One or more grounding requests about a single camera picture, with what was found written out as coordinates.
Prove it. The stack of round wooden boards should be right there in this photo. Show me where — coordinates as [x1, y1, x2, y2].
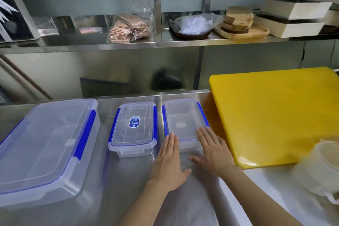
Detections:
[221, 6, 255, 32]

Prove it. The person's right hand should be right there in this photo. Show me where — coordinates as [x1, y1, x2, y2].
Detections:
[189, 127, 237, 178]

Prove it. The black and white sign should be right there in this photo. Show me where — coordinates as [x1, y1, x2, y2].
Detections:
[0, 0, 41, 43]

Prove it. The small clear blue-clip container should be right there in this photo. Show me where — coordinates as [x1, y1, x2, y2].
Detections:
[162, 98, 210, 154]

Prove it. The small clear container blue label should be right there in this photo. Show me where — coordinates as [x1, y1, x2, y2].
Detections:
[108, 102, 158, 158]

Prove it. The yellow cutting board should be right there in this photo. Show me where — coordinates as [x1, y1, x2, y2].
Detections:
[209, 67, 339, 170]

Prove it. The person's right forearm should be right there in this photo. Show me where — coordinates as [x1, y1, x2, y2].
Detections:
[218, 164, 304, 226]

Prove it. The stainless steel shelf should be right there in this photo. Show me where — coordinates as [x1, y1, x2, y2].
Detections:
[0, 0, 339, 55]

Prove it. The bag of brown paper sleeves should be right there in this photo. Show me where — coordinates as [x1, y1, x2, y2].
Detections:
[108, 0, 154, 44]

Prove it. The round translucent plastic tub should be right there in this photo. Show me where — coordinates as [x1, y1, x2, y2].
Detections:
[293, 138, 339, 205]

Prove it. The thin black cable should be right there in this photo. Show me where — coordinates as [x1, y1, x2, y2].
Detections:
[299, 41, 306, 69]

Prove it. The person's left forearm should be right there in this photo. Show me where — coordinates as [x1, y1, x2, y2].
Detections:
[116, 179, 176, 226]

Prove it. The person's left hand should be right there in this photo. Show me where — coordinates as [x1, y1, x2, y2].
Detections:
[150, 132, 192, 192]

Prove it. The dark round bowl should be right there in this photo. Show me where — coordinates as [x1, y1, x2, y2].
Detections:
[169, 21, 213, 41]

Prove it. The white rectangular box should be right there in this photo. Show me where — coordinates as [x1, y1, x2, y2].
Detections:
[259, 0, 333, 20]
[253, 14, 326, 38]

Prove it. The clear plastic bag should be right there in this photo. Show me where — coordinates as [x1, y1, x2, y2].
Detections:
[173, 13, 224, 35]

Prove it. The wooden serving tray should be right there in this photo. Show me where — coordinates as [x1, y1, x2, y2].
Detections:
[213, 25, 271, 40]

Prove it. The large clear blue-clip container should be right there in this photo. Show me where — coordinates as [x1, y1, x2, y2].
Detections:
[0, 98, 101, 210]

